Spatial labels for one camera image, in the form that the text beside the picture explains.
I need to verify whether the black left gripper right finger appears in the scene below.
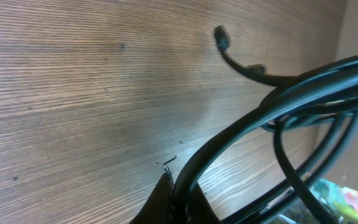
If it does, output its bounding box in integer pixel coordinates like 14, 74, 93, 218
186, 184, 221, 224

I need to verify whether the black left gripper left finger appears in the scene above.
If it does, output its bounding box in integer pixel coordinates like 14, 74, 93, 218
130, 169, 173, 224

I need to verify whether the black cable bundle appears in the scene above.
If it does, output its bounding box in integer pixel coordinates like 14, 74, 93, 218
171, 25, 358, 224

